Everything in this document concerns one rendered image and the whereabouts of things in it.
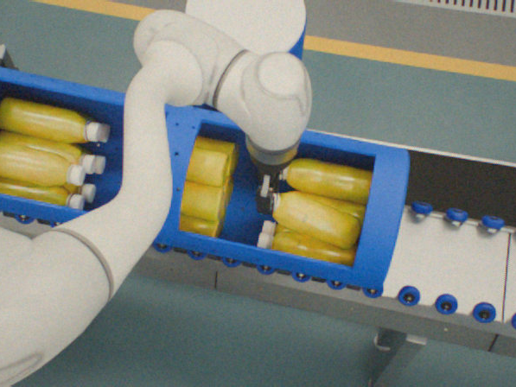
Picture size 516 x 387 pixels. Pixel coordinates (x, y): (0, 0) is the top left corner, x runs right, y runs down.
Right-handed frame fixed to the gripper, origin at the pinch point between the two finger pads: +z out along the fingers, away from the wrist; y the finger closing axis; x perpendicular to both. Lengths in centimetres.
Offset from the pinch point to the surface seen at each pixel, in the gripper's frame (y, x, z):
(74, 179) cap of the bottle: -1.0, 38.5, 9.0
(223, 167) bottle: 5.0, 9.8, 2.8
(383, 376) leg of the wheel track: -4, -38, 98
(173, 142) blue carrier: 5.5, 19.4, -2.3
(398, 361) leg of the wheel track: -4, -39, 79
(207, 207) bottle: -2.0, 11.5, 7.6
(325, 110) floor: 93, -7, 121
